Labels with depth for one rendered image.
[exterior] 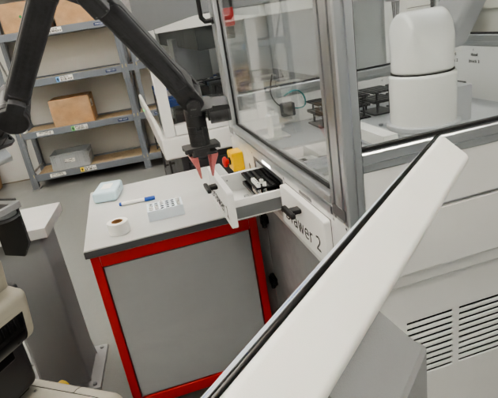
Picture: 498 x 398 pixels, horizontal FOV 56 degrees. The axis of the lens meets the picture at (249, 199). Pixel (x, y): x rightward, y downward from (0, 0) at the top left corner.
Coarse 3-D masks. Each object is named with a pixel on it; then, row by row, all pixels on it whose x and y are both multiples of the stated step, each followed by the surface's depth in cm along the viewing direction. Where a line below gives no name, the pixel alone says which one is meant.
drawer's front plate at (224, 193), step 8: (208, 168) 153; (216, 176) 144; (224, 184) 136; (216, 192) 147; (224, 192) 131; (216, 200) 151; (224, 200) 134; (232, 200) 129; (224, 208) 138; (232, 208) 130; (232, 216) 131; (232, 224) 132
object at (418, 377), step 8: (424, 352) 49; (424, 360) 49; (416, 368) 47; (424, 368) 49; (416, 376) 46; (424, 376) 49; (408, 384) 45; (416, 384) 46; (424, 384) 50; (408, 392) 44; (416, 392) 47; (424, 392) 50
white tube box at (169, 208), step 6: (174, 198) 170; (180, 198) 169; (150, 204) 168; (156, 204) 167; (168, 204) 165; (174, 204) 164; (180, 204) 163; (156, 210) 161; (162, 210) 162; (168, 210) 162; (174, 210) 163; (180, 210) 163; (150, 216) 162; (156, 216) 162; (162, 216) 163; (168, 216) 163
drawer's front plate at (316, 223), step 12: (288, 192) 123; (288, 204) 125; (300, 204) 115; (288, 216) 128; (300, 216) 117; (312, 216) 108; (324, 216) 105; (312, 228) 110; (324, 228) 103; (312, 240) 112; (324, 240) 104; (324, 252) 106
